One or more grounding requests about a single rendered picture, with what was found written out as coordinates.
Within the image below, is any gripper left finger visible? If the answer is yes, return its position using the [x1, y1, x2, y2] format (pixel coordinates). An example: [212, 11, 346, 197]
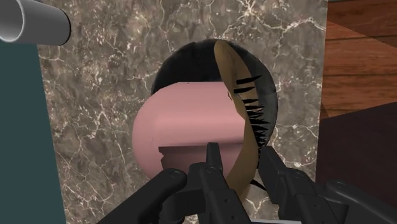
[95, 142, 253, 224]

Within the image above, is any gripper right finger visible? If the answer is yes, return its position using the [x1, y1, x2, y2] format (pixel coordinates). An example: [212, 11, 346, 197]
[258, 145, 397, 224]

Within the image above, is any pink rounded cup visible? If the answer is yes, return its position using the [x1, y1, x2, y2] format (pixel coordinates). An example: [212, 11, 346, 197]
[132, 81, 260, 180]

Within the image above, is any black and tan bowl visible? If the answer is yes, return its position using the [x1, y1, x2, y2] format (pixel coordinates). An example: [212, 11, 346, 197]
[151, 38, 279, 202]

